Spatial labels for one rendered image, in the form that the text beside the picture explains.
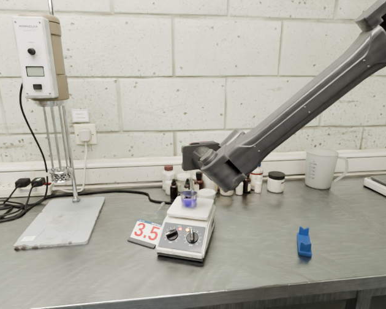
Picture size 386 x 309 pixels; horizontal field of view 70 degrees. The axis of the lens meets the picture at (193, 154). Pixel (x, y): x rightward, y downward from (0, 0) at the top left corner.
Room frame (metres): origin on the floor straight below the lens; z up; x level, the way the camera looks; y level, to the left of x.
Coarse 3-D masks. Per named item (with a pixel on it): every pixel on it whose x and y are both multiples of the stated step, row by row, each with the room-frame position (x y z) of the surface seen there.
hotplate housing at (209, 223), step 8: (168, 216) 0.71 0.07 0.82; (192, 224) 0.67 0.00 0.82; (200, 224) 0.67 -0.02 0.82; (208, 224) 0.68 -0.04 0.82; (160, 232) 0.67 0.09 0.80; (208, 232) 0.67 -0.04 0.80; (208, 240) 0.67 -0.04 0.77; (160, 248) 0.63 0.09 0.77; (168, 248) 0.62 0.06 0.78; (176, 256) 0.62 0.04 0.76; (184, 256) 0.61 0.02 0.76; (192, 256) 0.60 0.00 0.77; (200, 256) 0.60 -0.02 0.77
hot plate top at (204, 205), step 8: (176, 200) 0.78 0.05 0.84; (200, 200) 0.78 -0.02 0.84; (208, 200) 0.78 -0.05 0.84; (176, 208) 0.73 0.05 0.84; (200, 208) 0.73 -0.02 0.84; (208, 208) 0.73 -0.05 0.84; (176, 216) 0.70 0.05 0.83; (184, 216) 0.69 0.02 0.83; (192, 216) 0.68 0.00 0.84; (200, 216) 0.68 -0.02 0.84; (208, 216) 0.69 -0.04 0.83
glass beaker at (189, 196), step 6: (180, 186) 0.73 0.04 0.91; (186, 186) 0.76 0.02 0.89; (192, 186) 0.72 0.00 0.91; (180, 192) 0.74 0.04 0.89; (186, 192) 0.72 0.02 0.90; (192, 192) 0.72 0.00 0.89; (186, 198) 0.72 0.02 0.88; (192, 198) 0.72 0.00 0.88; (186, 204) 0.72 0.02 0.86; (192, 204) 0.72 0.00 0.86
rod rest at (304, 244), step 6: (300, 228) 0.71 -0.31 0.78; (306, 228) 0.71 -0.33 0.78; (300, 234) 0.71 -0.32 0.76; (306, 234) 0.71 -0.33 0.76; (300, 240) 0.68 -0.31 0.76; (306, 240) 0.68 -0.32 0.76; (300, 246) 0.64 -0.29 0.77; (306, 246) 0.63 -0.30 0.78; (300, 252) 0.63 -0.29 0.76; (306, 252) 0.63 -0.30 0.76
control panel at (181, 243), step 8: (168, 224) 0.68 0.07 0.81; (176, 224) 0.68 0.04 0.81; (184, 224) 0.68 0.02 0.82; (184, 232) 0.66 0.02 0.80; (200, 232) 0.65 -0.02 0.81; (160, 240) 0.64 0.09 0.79; (168, 240) 0.64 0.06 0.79; (176, 240) 0.64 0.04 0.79; (184, 240) 0.64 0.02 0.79; (200, 240) 0.63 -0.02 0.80; (176, 248) 0.62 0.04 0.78; (184, 248) 0.62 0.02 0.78; (192, 248) 0.61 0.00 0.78; (200, 248) 0.61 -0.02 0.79
